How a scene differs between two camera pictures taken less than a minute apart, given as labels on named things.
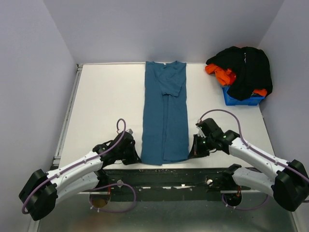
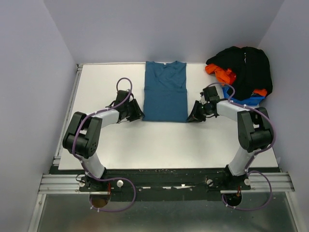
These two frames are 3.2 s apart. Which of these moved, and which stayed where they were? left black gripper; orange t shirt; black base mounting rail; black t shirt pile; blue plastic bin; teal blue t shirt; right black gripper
Moved: teal blue t shirt; left black gripper; right black gripper
Stayed: black base mounting rail; orange t shirt; blue plastic bin; black t shirt pile
